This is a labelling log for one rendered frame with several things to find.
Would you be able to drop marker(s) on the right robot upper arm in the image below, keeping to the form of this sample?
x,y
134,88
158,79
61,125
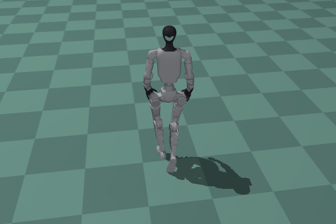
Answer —
x,y
188,64

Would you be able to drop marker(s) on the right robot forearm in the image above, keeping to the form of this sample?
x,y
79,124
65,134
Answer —
x,y
190,84

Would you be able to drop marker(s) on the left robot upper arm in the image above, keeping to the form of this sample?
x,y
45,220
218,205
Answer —
x,y
149,64

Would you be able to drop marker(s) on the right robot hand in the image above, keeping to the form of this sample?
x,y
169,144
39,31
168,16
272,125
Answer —
x,y
187,93

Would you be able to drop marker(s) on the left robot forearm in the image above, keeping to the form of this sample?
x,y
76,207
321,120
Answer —
x,y
147,83

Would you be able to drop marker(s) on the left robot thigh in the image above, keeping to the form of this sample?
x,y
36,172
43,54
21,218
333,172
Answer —
x,y
155,99

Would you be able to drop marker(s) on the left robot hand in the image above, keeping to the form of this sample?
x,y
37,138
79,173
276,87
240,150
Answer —
x,y
150,91

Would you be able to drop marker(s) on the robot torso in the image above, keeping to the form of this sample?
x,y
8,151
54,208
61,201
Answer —
x,y
169,70

